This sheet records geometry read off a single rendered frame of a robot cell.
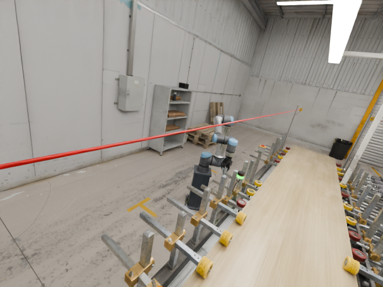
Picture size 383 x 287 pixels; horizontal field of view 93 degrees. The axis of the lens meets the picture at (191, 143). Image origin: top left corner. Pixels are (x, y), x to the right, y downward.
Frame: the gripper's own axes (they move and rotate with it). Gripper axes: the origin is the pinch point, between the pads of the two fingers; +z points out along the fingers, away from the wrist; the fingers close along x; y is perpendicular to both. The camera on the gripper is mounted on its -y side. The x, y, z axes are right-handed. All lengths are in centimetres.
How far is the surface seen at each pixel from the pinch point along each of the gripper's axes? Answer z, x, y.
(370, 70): -230, -166, 781
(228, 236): -1, -38, -74
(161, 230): 1, -6, -97
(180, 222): -10, -15, -94
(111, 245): 1, 5, -122
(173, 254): 15, -15, -94
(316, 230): 7, -86, -9
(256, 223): 7, -47, -38
